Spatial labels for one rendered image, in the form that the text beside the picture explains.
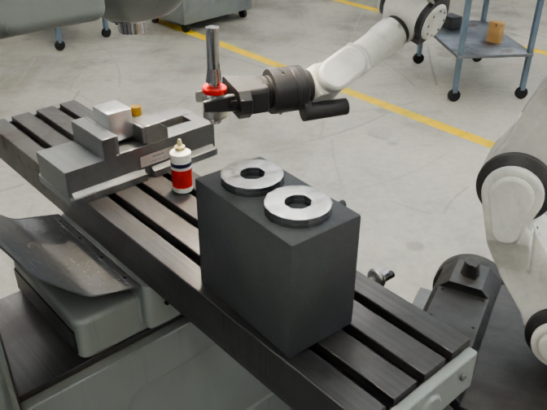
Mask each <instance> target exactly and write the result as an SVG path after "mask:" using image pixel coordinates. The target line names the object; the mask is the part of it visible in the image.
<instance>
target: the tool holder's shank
mask: <svg viewBox="0 0 547 410"><path fill-rule="evenodd" d="M205 29H206V49H207V75H206V83H208V87H209V88H212V89H216V88H219V87H220V86H221V82H222V81H223V80H222V76H221V67H220V40H219V26H217V25H208V26H206V27H205Z"/></svg>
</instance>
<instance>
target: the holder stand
mask: <svg viewBox="0 0 547 410"><path fill-rule="evenodd" d="M195 189H196V202H197V215H198V228H199V253H200V266H201V279H202V282H203V283H204V284H205V285H206V286H208V287H209V288H210V289H211V290H212V291H213V292H214V293H216V294H217V295H218V296H219V297H220V298H221V299H223V300H224V301H225V302H226V303H227V304H228V305H229V306H231V307H232V308H233V309H234V310H235V311H236V312H237V313H238V314H239V315H240V316H241V317H242V318H243V319H245V320H246V321H247V322H248V323H249V324H250V325H252V326H253V327H254V328H255V329H256V330H257V331H259V332H260V333H261V334H262V335H263V336H264V337H265V338H267V339H268V340H269V341H270V342H271V343H272V344H273V345H274V346H275V347H276V348H277V349H279V350H280V351H281V352H282V353H283V354H284V355H285V356H286V357H288V358H291V357H292V356H294V355H297V354H298V353H300V352H302V351H303V350H305V349H307V348H309V347H311V346H312V345H314V344H315V343H317V342H320V341H321V340H322V339H324V338H326V337H328V336H330V335H332V334H333V333H335V332H337V331H338V330H340V329H342V328H343V327H345V326H347V325H350V324H351V322H352V309H353V300H354V290H355V280H356V271H357V253H358V244H359V234H360V225H361V215H360V214H358V213H356V212H355V211H353V210H352V209H350V208H348V207H346V206H344V205H343V204H342V203H339V202H338V201H336V200H334V199H333V198H331V197H330V196H329V195H327V194H326V193H325V192H324V191H322V190H319V189H316V188H314V187H312V186H310V185H309V184H307V183H305V182H304V181H302V180H300V179H299V178H297V177H295V176H293V175H291V174H290V173H289V172H286V171H285V170H283V169H282V168H280V167H279V166H278V165H277V164H275V163H272V162H270V161H268V160H267V159H264V158H262V157H260V156H259V157H256V158H254V159H243V160H239V161H235V162H233V163H231V164H228V165H226V166H225V167H224V168H223V169H221V170H219V171H216V172H212V173H209V174H207V175H204V176H201V177H197V178H196V179H195Z"/></svg>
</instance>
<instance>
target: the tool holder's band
mask: <svg viewBox="0 0 547 410"><path fill-rule="evenodd" d="M226 92H227V86H226V85H224V84H222V83H221V86H220V87H219V88H216V89H212V88H209V87H208V84H205V85H203V86H202V93H203V94H206V95H209V96H219V95H223V94H225V93H226Z"/></svg>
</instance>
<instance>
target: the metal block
mask: <svg viewBox="0 0 547 410"><path fill-rule="evenodd" d="M93 112H94V122H96V123H97V124H100V125H101V126H103V127H104V128H105V129H107V130H109V131H111V132H112V133H114V134H115V135H117V136H118V141H120V140H123V139H126V138H129V137H133V136H134V133H133V120H132V112H131V108H130V107H127V106H126V105H124V104H123V103H121V102H118V101H116V100H113V101H110V102H105V103H101V104H99V105H95V106H93Z"/></svg>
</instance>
